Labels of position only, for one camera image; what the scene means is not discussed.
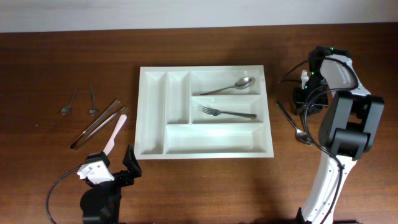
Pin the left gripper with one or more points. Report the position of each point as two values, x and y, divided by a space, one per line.
133 165

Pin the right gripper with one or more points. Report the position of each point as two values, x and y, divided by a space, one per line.
298 99

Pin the large steel spoon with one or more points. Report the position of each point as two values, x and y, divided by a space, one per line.
240 84
292 124

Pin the steel fork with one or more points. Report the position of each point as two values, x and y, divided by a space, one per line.
215 112
303 120

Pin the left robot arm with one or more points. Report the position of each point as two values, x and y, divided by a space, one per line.
101 203

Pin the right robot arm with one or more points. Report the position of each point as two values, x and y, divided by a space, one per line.
346 133

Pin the pink plastic knife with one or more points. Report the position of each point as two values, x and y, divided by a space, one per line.
111 142

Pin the steel serrated tongs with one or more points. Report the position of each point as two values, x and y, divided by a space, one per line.
105 117

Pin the small steel teaspoon right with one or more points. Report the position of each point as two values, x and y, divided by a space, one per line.
93 109

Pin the small steel teaspoon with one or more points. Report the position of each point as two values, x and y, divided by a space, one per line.
93 109
68 108

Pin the small steel teaspoon left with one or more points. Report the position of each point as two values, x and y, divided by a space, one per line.
68 108

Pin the white cutlery tray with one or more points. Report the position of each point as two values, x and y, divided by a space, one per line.
171 125

